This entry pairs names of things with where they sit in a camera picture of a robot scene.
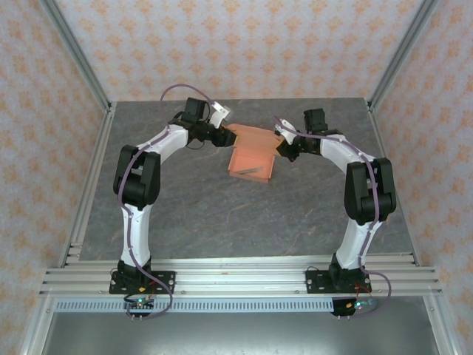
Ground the orange paper box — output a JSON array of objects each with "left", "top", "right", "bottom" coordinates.
[{"left": 227, "top": 124, "right": 284, "bottom": 185}]

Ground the grey metal sheet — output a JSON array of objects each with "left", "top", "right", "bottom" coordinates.
[{"left": 40, "top": 312, "right": 440, "bottom": 355}]

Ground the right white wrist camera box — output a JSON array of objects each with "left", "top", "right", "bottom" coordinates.
[{"left": 273, "top": 117, "right": 297, "bottom": 145}]

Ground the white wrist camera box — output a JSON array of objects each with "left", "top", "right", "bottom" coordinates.
[
  {"left": 273, "top": 117, "right": 297, "bottom": 145},
  {"left": 210, "top": 103, "right": 230, "bottom": 129}
]

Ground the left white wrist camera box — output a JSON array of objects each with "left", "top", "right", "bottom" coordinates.
[{"left": 210, "top": 103, "right": 230, "bottom": 129}]

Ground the aluminium table side rail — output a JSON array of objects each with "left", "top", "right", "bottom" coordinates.
[
  {"left": 58, "top": 103, "right": 118, "bottom": 267},
  {"left": 365, "top": 101, "right": 422, "bottom": 267}
]

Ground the aluminium frame post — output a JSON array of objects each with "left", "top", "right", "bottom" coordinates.
[
  {"left": 38, "top": 0, "right": 112, "bottom": 112},
  {"left": 367, "top": 0, "right": 440, "bottom": 112}
]

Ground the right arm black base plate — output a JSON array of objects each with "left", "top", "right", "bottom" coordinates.
[{"left": 305, "top": 269, "right": 372, "bottom": 295}]

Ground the aluminium mounting rail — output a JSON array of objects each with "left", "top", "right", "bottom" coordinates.
[{"left": 39, "top": 258, "right": 443, "bottom": 297}]

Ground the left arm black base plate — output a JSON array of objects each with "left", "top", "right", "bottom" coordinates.
[{"left": 109, "top": 271, "right": 177, "bottom": 295}]

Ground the slotted grey cable duct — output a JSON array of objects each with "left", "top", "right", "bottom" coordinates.
[{"left": 54, "top": 298, "right": 432, "bottom": 314}]

